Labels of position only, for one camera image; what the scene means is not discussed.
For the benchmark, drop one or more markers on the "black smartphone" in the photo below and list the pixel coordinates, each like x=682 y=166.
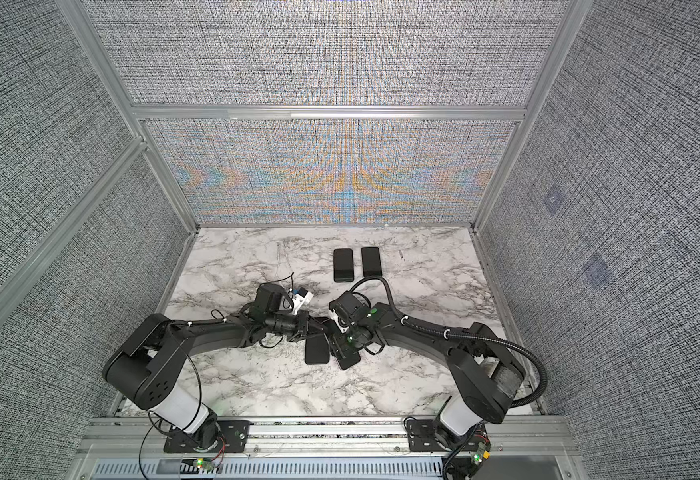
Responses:
x=345 y=353

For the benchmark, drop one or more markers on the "aluminium frame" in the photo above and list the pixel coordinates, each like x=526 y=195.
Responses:
x=172 y=155

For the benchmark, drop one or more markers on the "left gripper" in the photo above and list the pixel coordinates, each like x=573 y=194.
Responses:
x=303 y=326

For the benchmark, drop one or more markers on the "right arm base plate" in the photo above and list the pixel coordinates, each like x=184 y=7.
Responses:
x=428 y=435

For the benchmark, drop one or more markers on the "aluminium front rail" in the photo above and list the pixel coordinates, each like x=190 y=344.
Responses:
x=332 y=447

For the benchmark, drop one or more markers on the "light blue phone case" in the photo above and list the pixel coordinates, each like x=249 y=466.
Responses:
x=371 y=261

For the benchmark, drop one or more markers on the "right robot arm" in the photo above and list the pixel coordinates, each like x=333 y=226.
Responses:
x=484 y=367

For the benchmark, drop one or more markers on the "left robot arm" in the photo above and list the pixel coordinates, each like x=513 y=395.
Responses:
x=146 y=367

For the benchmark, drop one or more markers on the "black phone case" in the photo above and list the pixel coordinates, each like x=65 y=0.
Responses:
x=317 y=350
x=343 y=265

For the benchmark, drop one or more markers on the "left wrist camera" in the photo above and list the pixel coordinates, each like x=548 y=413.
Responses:
x=272 y=298

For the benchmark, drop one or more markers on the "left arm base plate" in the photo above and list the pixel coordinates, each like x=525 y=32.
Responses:
x=230 y=435

